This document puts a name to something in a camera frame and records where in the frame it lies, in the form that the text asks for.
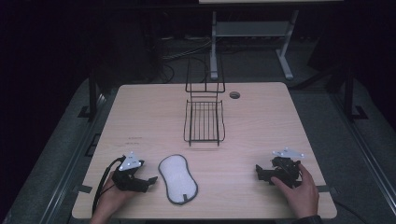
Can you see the person's left hand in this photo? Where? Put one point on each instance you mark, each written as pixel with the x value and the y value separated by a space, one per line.
pixel 112 199

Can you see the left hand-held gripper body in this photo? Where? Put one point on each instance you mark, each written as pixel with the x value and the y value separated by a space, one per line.
pixel 126 174

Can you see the black frame post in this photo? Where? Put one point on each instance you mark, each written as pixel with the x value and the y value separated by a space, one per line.
pixel 350 93
pixel 92 93

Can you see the white sponge pad grey edge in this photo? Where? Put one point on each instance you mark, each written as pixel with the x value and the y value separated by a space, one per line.
pixel 178 179

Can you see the person's right hand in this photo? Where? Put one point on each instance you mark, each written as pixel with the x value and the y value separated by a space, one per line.
pixel 301 196

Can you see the grey metal stand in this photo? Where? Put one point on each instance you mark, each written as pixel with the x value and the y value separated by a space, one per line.
pixel 249 29

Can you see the grey tape strip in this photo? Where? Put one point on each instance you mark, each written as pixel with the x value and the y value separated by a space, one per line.
pixel 82 188
pixel 323 188

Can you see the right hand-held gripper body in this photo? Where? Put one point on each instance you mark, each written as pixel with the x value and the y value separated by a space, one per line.
pixel 285 168

